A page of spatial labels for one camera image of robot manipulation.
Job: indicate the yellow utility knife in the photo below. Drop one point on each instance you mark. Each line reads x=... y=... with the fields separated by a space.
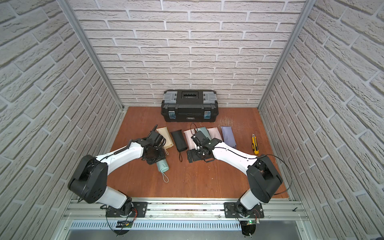
x=255 y=145

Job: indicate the mint green sleeved umbrella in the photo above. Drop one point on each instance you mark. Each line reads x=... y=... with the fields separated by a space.
x=205 y=132

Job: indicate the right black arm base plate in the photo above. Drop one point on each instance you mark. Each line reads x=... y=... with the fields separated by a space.
x=233 y=210

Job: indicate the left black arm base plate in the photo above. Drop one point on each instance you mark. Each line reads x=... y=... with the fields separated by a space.
x=131 y=209

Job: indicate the black sleeved umbrella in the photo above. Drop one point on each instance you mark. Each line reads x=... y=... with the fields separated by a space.
x=180 y=142

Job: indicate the light pink sleeved umbrella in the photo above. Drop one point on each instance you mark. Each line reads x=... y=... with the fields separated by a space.
x=215 y=133

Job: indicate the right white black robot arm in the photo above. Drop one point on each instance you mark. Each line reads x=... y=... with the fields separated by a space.
x=263 y=177

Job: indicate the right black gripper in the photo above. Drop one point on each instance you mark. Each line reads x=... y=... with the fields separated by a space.
x=194 y=156

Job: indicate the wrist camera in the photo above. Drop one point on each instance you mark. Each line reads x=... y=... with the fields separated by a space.
x=154 y=133
x=200 y=139

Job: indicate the cream sleeved umbrella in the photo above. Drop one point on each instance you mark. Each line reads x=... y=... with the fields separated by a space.
x=166 y=134

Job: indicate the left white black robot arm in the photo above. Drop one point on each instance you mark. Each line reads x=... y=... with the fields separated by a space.
x=89 y=180

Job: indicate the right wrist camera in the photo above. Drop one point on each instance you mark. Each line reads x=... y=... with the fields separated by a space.
x=200 y=139

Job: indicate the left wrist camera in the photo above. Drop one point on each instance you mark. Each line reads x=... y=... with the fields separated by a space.
x=154 y=133

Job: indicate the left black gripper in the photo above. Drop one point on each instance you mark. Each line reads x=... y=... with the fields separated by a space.
x=154 y=153

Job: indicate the black plastic toolbox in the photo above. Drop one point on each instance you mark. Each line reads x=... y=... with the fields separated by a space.
x=190 y=106

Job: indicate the aluminium mounting rail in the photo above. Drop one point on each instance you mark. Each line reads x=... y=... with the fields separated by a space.
x=179 y=214

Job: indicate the lavender sleeved umbrella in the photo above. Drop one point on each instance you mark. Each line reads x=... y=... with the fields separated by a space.
x=228 y=136

